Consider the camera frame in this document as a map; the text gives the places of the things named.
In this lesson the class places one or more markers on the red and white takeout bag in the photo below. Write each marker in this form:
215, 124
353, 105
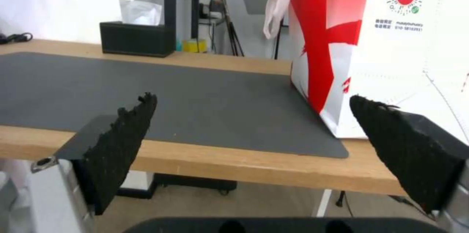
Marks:
370, 51

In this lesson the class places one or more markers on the black tissue box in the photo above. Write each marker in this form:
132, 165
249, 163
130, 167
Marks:
136, 38

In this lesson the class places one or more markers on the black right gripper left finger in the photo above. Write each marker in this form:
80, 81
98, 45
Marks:
110, 150

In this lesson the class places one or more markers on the dark grey desk mat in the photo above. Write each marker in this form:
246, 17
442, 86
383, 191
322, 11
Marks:
176, 98

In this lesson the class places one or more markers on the white tissue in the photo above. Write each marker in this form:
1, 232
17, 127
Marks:
140, 12

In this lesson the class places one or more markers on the black tripod legs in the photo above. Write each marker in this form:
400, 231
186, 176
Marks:
231, 27

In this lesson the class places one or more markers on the black wheeled base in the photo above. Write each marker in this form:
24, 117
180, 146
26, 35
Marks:
187, 186

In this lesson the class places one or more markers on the white table leg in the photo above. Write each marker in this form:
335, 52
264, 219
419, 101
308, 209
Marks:
324, 202

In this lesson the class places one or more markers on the yellow tape roll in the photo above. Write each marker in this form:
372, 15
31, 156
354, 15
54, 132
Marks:
194, 45

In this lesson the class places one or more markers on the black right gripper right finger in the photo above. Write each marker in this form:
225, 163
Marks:
406, 147

